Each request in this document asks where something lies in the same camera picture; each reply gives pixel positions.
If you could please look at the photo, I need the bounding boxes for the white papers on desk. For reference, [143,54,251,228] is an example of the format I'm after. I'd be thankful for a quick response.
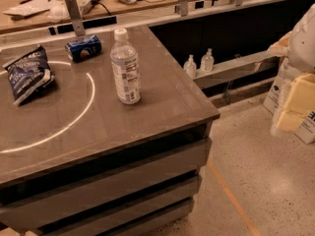
[4,0,51,16]

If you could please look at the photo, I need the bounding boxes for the metal bracket post left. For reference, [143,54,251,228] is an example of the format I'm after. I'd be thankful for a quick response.
[64,0,85,36]

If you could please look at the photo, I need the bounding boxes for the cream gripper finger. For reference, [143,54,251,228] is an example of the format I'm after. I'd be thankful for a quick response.
[284,74,315,116]
[275,111,305,132]

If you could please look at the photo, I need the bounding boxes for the small clear bottle right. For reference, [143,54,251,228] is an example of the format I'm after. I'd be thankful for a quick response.
[200,48,214,72]

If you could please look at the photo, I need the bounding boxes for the small clear bottle left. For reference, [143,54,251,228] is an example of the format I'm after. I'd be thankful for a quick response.
[183,54,197,79]

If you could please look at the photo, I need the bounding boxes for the dark blue chip bag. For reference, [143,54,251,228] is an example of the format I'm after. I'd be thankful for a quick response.
[3,45,55,105]

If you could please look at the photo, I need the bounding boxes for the white corovan cardboard box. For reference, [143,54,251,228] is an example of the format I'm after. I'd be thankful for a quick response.
[264,58,315,144]

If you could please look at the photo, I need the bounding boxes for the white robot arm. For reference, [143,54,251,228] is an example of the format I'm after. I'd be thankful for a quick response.
[274,4,315,132]

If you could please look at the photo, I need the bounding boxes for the clear plastic water bottle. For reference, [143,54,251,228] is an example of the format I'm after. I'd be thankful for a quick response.
[110,29,141,104]

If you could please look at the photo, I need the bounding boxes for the grey drawer cabinet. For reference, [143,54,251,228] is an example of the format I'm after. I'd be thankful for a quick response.
[0,121,214,236]

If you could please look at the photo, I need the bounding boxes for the blue pepsi can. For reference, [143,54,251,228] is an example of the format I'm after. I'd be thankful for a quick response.
[65,34,102,63]

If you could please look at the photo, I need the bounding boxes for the white face mask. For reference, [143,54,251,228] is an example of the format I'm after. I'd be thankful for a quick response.
[46,4,69,22]

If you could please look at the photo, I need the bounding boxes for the small clear bottle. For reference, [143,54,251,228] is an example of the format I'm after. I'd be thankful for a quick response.
[200,48,214,72]
[183,54,197,79]

